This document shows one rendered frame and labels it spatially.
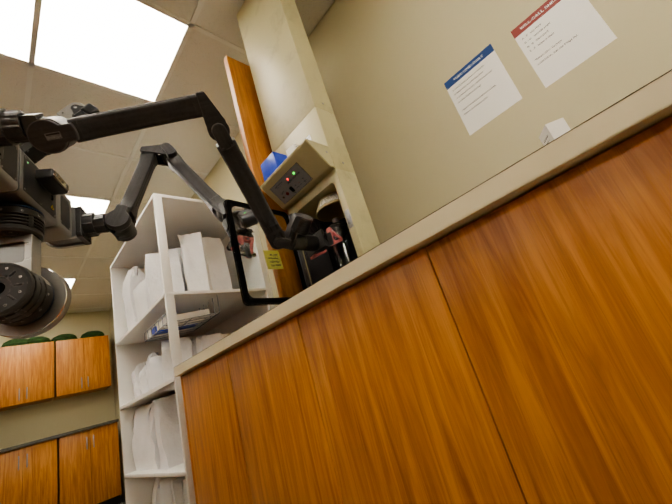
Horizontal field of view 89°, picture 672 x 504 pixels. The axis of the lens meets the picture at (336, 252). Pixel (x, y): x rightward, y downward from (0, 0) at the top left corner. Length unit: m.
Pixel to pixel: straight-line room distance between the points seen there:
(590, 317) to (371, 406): 0.47
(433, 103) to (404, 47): 0.35
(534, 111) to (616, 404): 1.05
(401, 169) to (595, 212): 1.14
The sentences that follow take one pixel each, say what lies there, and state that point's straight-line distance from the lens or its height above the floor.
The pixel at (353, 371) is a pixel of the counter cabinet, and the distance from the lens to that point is 0.87.
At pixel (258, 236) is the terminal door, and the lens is 1.30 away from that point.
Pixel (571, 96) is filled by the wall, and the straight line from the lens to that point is 1.45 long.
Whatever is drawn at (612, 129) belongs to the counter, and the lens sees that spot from 0.62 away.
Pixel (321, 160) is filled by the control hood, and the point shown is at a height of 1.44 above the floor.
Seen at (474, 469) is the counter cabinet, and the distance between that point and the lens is 0.76.
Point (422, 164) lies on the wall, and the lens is 1.60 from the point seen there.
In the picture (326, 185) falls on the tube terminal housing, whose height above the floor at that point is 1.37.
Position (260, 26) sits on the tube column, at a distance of 2.06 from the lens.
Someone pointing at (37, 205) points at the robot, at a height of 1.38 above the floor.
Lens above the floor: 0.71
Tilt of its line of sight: 19 degrees up
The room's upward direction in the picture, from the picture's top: 17 degrees counter-clockwise
